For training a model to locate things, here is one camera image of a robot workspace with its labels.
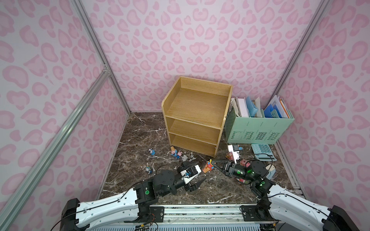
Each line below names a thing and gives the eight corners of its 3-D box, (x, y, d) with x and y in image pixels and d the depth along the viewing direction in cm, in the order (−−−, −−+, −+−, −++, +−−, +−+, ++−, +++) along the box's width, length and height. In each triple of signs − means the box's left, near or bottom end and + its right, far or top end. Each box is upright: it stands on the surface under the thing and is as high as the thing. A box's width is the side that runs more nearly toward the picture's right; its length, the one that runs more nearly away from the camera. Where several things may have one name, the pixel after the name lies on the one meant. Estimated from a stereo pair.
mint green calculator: (256, 160, 94) (257, 158, 92) (251, 145, 101) (252, 143, 99) (274, 160, 94) (276, 158, 92) (268, 145, 101) (269, 143, 99)
